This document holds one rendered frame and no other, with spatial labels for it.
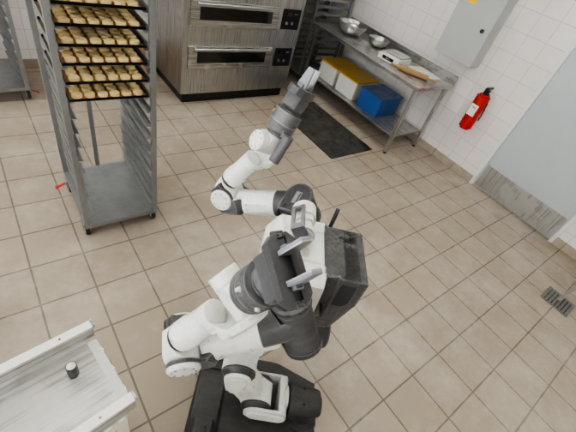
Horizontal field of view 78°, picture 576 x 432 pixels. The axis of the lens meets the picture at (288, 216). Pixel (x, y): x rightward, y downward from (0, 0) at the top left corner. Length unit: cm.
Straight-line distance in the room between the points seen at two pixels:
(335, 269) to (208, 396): 122
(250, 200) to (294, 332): 52
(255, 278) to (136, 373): 174
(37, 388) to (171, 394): 96
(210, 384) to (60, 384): 85
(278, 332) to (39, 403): 79
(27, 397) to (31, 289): 134
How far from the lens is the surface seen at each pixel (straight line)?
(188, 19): 415
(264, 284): 58
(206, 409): 200
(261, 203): 120
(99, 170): 318
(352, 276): 100
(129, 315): 244
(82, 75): 221
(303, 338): 89
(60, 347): 140
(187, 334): 81
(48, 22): 204
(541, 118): 466
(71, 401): 136
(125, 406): 127
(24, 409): 139
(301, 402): 192
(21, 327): 253
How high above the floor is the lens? 209
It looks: 41 degrees down
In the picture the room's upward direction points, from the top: 19 degrees clockwise
